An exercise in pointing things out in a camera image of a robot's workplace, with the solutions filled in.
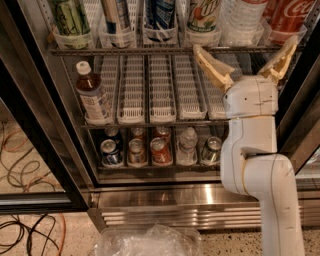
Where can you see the wire fridge shelf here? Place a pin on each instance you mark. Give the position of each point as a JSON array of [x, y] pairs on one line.
[[168, 124], [161, 50]]

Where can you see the clear water bottle top shelf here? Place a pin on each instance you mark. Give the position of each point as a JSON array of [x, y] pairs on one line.
[[241, 22]]

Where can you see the silver green front can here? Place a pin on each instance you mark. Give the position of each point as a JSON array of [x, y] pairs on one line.
[[210, 154]]

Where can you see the top wire fridge shelf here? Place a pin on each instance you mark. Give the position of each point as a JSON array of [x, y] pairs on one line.
[[161, 50]]

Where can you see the left glass fridge door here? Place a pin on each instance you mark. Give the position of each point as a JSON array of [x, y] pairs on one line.
[[70, 199]]

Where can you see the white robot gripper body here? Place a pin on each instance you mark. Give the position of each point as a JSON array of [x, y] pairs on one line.
[[250, 97]]

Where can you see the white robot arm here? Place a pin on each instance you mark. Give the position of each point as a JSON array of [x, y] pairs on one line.
[[249, 162]]

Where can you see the glass fridge door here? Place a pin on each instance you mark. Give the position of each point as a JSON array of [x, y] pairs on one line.
[[70, 199], [299, 126]]

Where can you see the red Coca-Cola can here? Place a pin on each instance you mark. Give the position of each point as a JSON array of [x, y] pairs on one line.
[[285, 18]]

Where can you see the red soda can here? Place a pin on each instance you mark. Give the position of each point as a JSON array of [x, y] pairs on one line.
[[160, 152], [163, 132]]

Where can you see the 7UP can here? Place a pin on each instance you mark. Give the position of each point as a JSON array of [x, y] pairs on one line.
[[202, 15]]

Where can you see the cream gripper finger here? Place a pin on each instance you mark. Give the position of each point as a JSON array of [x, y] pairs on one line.
[[276, 68], [218, 73]]

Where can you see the right glass fridge door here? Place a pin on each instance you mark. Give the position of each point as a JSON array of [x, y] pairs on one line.
[[299, 126]]

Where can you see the left brown tea bottle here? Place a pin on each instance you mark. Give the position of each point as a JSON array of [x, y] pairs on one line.
[[92, 93]]

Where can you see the middle wire fridge shelf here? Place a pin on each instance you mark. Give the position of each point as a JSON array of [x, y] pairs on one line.
[[168, 124]]

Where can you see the blue rear soda can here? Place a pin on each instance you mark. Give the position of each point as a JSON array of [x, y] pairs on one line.
[[113, 133]]

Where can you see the blue front soda can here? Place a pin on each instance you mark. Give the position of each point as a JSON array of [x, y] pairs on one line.
[[111, 155]]

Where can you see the blue soda can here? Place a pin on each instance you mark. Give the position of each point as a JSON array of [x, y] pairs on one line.
[[113, 133], [111, 155]]

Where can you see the gold rear soda can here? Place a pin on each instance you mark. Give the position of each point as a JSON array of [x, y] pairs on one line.
[[138, 133]]

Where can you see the red front soda can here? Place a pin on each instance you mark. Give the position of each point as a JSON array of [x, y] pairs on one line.
[[160, 152]]

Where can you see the clear plastic bin with bag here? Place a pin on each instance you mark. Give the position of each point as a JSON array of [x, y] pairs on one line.
[[157, 240]]

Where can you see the red rear soda can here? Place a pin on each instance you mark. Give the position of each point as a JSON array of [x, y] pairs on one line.
[[163, 132]]

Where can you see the steel fridge base grille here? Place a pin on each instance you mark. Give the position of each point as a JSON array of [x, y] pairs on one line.
[[199, 206]]

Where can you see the small clear water bottle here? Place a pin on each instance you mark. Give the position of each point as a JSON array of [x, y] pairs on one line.
[[186, 147]]

